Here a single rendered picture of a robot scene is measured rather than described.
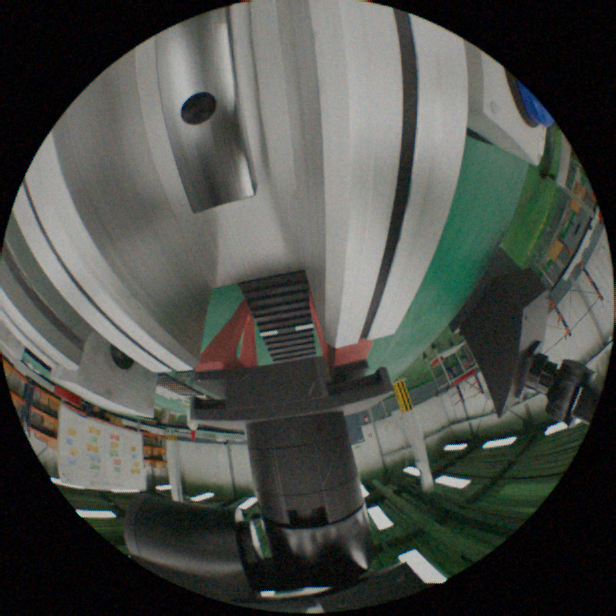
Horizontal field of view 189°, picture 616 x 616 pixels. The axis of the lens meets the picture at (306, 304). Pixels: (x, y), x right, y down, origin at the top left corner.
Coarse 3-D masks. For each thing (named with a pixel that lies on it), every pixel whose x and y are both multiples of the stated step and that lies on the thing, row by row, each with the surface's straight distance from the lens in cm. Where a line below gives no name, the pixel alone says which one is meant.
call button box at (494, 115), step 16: (464, 48) 11; (480, 64) 10; (496, 64) 11; (480, 80) 10; (496, 80) 11; (512, 80) 12; (480, 96) 10; (496, 96) 10; (512, 96) 12; (480, 112) 10; (496, 112) 10; (512, 112) 12; (480, 128) 13; (496, 128) 11; (512, 128) 12; (528, 128) 14; (544, 128) 17; (496, 144) 16; (512, 144) 13; (528, 144) 14; (528, 160) 15
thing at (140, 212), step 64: (256, 0) 9; (320, 0) 4; (128, 64) 9; (192, 64) 6; (256, 64) 7; (320, 64) 3; (384, 64) 3; (448, 64) 4; (64, 128) 6; (128, 128) 7; (192, 128) 6; (256, 128) 6; (320, 128) 3; (384, 128) 3; (448, 128) 4; (64, 192) 5; (128, 192) 6; (192, 192) 6; (256, 192) 7; (320, 192) 3; (384, 192) 3; (448, 192) 4; (64, 256) 5; (128, 256) 5; (192, 256) 8; (256, 256) 8; (320, 256) 4; (384, 256) 4; (128, 320) 5; (192, 320) 7; (320, 320) 6; (384, 320) 6
